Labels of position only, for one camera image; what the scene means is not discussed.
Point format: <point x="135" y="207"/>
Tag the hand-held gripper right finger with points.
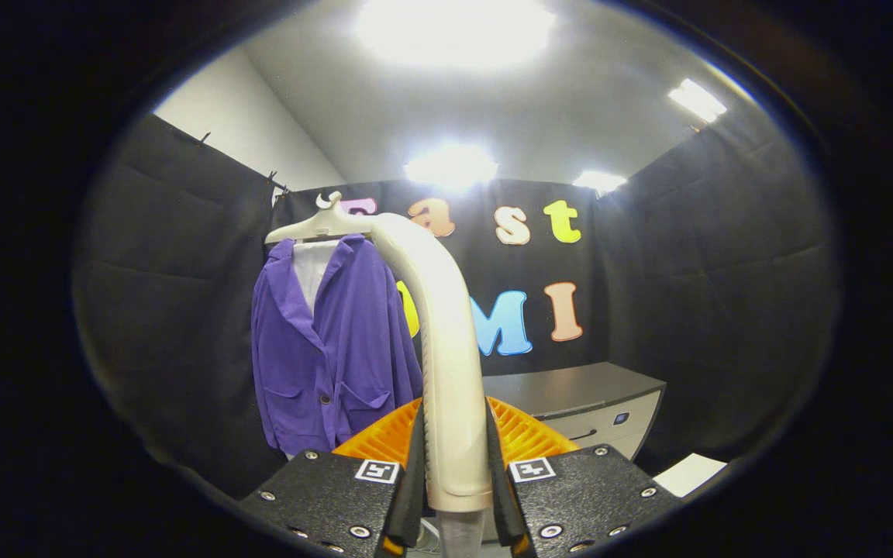
<point x="594" y="496"/>

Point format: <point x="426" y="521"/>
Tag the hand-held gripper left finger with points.
<point x="322" y="496"/>

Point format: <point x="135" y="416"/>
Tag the purple jacket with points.
<point x="353" y="349"/>

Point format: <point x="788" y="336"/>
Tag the white garment steamer head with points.
<point x="450" y="387"/>

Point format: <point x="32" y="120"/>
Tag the white clothes hanger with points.
<point x="322" y="225"/>

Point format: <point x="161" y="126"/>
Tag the white paper sheet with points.
<point x="691" y="474"/>

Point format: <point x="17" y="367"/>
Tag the grey cabinet with dark top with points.
<point x="570" y="387"/>

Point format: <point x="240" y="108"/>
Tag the black backdrop cloth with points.
<point x="687" y="271"/>

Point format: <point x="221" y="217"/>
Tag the ceiling light panel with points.
<point x="696" y="101"/>
<point x="454" y="31"/>
<point x="450" y="166"/>
<point x="600" y="182"/>

